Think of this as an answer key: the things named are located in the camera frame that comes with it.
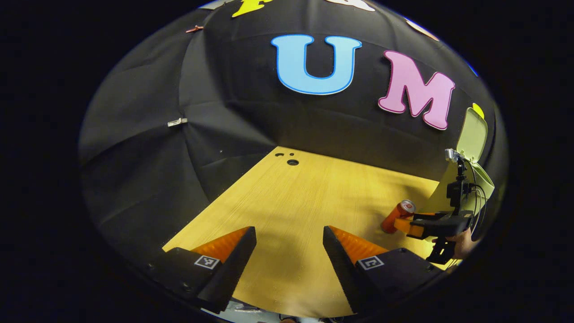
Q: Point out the black backdrop cloth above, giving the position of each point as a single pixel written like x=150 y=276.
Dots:
x=224 y=89

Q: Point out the silver cloth clip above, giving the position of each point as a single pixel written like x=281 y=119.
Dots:
x=177 y=121

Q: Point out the wooden desktop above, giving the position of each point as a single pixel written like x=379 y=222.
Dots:
x=305 y=202

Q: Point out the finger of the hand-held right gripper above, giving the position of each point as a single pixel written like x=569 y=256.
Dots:
x=410 y=226

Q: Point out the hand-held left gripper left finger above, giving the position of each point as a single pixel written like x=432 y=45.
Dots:
x=231 y=269

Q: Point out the red pop can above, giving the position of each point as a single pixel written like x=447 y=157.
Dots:
x=394 y=217

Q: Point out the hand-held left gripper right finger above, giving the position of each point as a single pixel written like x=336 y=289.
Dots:
x=343 y=269

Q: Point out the copper cloth clip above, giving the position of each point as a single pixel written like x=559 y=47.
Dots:
x=194 y=29

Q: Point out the green desktop garbage bin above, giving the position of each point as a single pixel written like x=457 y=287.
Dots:
x=473 y=134

